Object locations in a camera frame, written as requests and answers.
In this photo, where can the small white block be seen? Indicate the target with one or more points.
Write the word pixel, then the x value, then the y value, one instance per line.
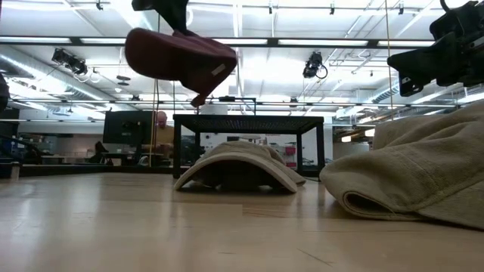
pixel 15 172

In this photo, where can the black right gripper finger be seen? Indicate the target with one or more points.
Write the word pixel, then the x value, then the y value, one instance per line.
pixel 412 85
pixel 423 60

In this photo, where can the black monitor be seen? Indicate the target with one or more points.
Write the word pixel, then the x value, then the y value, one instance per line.
pixel 126 126

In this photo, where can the light beige baseball cap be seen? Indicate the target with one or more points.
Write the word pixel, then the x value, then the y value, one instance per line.
pixel 242 147

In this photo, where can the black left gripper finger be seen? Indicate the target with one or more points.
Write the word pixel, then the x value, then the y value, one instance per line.
pixel 162 5
pixel 183 15

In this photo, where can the black aluminium table frame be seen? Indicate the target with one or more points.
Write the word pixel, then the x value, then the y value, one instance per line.
pixel 94 169

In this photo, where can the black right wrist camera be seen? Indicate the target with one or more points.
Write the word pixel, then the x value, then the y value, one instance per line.
pixel 453 20

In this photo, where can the black frame LED light bar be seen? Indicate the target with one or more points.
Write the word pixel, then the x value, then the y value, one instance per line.
pixel 340 104
pixel 321 42

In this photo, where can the small shelf with red bins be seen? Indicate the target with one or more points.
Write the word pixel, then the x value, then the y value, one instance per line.
pixel 290 150

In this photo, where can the silver ceiling air duct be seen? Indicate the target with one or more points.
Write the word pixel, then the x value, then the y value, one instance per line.
pixel 385 94

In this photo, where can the black mesh rack table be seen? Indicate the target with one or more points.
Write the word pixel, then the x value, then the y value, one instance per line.
pixel 246 124

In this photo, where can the maroon baseball cap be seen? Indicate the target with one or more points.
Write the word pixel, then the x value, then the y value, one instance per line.
pixel 181 56

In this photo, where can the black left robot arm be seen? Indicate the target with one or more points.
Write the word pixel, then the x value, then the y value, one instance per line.
pixel 3 92

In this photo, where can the olive khaki baseball cap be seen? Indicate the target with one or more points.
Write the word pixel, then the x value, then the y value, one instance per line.
pixel 416 166

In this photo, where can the person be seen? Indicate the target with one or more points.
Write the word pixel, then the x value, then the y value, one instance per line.
pixel 166 138

